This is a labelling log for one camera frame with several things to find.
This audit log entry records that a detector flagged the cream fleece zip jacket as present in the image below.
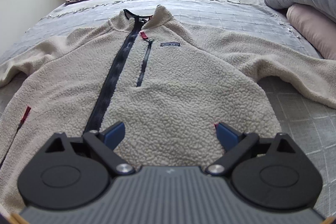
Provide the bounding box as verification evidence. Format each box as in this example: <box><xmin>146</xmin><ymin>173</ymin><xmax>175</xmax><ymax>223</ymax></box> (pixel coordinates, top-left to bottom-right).
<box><xmin>1</xmin><ymin>6</ymin><xmax>335</xmax><ymax>213</ymax></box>

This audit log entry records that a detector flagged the grey checked bedspread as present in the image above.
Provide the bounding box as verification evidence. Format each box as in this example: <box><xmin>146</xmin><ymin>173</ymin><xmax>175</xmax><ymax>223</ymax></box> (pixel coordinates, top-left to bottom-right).
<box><xmin>1</xmin><ymin>0</ymin><xmax>335</xmax><ymax>214</ymax></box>

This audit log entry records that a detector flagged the pink pillow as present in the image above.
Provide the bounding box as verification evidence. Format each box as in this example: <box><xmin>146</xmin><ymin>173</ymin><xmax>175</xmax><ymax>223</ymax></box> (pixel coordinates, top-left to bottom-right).
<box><xmin>286</xmin><ymin>3</ymin><xmax>335</xmax><ymax>60</ymax></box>

